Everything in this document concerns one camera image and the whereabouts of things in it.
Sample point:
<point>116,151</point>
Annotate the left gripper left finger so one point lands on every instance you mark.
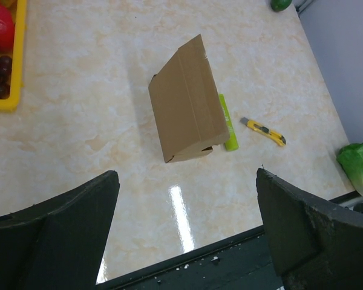
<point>59,243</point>

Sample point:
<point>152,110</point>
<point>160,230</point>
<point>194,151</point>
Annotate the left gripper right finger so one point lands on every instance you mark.
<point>314,243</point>

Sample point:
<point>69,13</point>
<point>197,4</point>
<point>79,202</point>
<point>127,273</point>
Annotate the yellow utility knife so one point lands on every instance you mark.
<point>265,131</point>

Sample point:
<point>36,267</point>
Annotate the green glue stick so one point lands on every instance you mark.
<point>231,144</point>

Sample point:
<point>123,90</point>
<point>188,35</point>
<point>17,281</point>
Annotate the brown cardboard express box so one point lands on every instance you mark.
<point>188,114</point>

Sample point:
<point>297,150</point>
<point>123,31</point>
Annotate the green lettuce head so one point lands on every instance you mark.
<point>350,158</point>

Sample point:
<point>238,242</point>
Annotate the yellow plastic tray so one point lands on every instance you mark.
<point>19,13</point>

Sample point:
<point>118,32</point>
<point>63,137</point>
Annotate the red apple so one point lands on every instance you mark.
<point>7,30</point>

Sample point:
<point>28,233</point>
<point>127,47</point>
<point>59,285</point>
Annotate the green lime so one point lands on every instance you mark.
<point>280,5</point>

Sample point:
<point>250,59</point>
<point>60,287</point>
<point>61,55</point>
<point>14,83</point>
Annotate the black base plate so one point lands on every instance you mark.
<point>242,261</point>

